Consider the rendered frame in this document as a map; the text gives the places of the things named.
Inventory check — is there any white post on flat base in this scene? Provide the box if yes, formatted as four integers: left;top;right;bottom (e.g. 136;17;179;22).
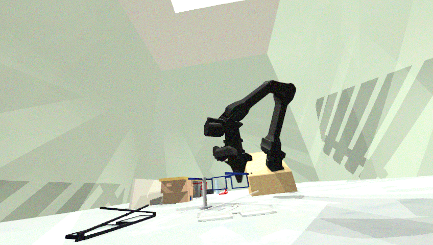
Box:
199;177;212;209

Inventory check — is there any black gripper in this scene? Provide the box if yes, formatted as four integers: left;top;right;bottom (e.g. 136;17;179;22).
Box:
214;134;253;183

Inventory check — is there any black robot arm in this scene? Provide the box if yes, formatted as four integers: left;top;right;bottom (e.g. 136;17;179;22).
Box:
204;80;296;172

